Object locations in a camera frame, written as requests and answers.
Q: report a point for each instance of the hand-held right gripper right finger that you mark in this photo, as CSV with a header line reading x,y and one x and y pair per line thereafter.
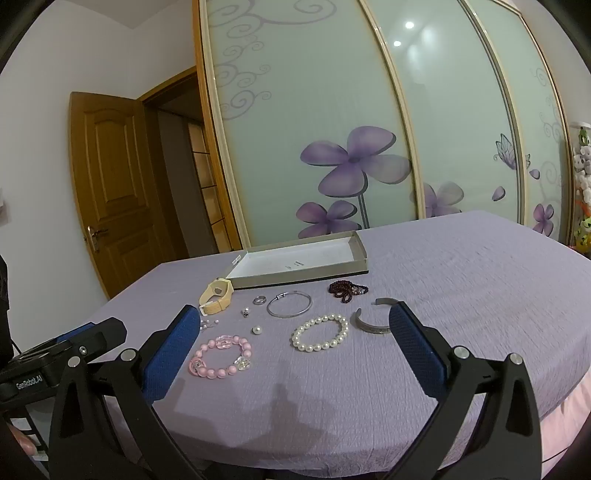
x,y
415,355

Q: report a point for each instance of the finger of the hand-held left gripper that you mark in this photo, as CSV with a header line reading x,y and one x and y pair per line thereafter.
x,y
104,334
76,332

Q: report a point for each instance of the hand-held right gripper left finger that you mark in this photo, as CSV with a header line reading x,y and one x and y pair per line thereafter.
x,y
168,360

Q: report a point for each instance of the thin silver bangle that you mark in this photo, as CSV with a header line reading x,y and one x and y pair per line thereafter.
x,y
280,296

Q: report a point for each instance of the grey cardboard box tray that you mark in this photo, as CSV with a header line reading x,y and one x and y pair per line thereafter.
x,y
300,258

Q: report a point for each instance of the person's left hand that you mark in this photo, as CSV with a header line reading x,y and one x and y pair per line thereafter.
x,y
22,444

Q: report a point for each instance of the pink bed skirt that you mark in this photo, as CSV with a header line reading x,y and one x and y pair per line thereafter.
x,y
570,429

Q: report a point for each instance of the wooden lattice glass door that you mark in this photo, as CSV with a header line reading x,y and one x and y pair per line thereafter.
x,y
205,184

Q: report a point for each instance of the wardrobe door butterfly print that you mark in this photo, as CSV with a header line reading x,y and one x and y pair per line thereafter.
x,y
452,115

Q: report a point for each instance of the wardrobe door large purple flowers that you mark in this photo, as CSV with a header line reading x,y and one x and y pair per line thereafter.
x,y
300,115

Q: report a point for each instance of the wardrobe door small purple flower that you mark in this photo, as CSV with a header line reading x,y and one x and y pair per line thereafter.
x,y
531,115

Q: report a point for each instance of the wooden door frame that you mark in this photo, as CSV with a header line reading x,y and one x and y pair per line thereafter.
x,y
171,81

